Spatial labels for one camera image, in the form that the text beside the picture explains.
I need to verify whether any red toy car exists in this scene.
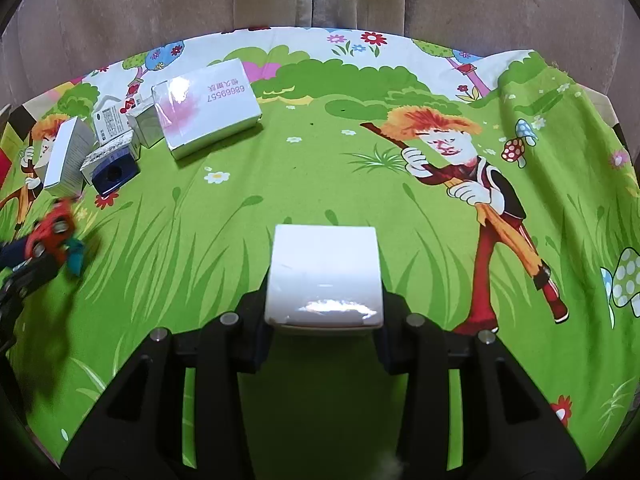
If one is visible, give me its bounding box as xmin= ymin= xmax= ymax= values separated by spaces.
xmin=24 ymin=198 xmax=77 ymax=262

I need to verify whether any small grey white box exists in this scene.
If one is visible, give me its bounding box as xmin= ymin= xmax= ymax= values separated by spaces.
xmin=125 ymin=107 xmax=167 ymax=150

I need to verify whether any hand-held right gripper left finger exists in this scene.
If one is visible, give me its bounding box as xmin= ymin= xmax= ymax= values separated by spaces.
xmin=60 ymin=287 xmax=274 ymax=480

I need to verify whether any green cartoon printed blanket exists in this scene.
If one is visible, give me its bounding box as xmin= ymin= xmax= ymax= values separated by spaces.
xmin=0 ymin=25 xmax=640 ymax=480

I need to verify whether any white tube object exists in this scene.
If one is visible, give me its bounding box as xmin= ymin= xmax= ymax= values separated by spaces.
xmin=43 ymin=115 xmax=97 ymax=196

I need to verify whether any white box with blue print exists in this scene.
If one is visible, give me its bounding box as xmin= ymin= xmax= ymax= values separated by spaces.
xmin=92 ymin=99 xmax=135 ymax=147

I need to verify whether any plain white box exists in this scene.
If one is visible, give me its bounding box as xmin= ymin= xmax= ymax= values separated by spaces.
xmin=264 ymin=224 xmax=385 ymax=334

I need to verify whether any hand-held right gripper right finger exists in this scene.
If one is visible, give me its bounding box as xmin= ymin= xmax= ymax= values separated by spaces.
xmin=377 ymin=290 xmax=587 ymax=480

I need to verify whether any large white pink box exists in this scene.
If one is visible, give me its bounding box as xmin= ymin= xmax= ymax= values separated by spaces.
xmin=151 ymin=58 xmax=264 ymax=161

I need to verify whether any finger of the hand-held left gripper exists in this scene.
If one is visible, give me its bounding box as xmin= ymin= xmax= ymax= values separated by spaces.
xmin=0 ymin=241 xmax=32 ymax=271
xmin=20 ymin=237 xmax=87 ymax=295

